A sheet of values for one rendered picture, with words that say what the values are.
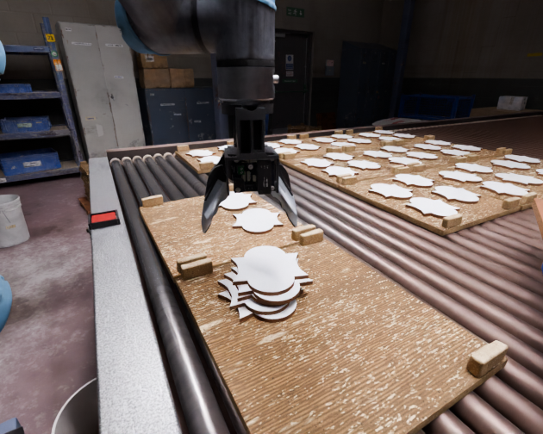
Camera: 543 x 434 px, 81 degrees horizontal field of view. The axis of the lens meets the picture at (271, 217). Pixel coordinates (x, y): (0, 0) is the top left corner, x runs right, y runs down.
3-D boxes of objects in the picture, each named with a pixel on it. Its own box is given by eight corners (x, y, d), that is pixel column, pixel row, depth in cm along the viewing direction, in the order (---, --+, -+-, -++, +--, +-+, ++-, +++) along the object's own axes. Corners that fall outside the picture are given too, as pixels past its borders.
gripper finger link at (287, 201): (301, 239, 49) (265, 195, 45) (292, 223, 55) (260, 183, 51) (317, 227, 49) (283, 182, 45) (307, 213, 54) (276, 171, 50)
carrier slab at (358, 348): (290, 527, 28) (291, 517, 28) (176, 285, 61) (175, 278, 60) (505, 366, 44) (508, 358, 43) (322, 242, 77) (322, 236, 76)
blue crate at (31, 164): (4, 177, 395) (-2, 159, 386) (1, 170, 423) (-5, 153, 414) (62, 168, 434) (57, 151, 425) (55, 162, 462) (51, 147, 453)
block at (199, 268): (183, 282, 59) (182, 269, 58) (180, 276, 61) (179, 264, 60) (214, 273, 62) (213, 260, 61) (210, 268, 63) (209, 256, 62)
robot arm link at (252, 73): (216, 68, 44) (274, 68, 45) (218, 102, 46) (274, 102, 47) (216, 66, 37) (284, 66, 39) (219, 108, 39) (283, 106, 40)
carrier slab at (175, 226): (174, 283, 61) (172, 276, 61) (139, 212, 94) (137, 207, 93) (319, 241, 77) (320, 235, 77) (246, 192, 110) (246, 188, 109)
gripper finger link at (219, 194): (185, 237, 46) (219, 186, 44) (188, 220, 51) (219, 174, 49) (203, 247, 47) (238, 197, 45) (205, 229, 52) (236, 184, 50)
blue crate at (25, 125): (1, 134, 387) (-3, 119, 381) (8, 130, 418) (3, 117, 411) (50, 130, 409) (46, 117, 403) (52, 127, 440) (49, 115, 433)
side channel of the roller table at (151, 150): (110, 170, 158) (106, 151, 154) (109, 168, 163) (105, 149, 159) (536, 120, 332) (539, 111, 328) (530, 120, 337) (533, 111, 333)
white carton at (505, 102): (519, 110, 539) (522, 96, 530) (495, 108, 567) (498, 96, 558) (526, 109, 555) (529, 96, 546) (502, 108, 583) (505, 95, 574)
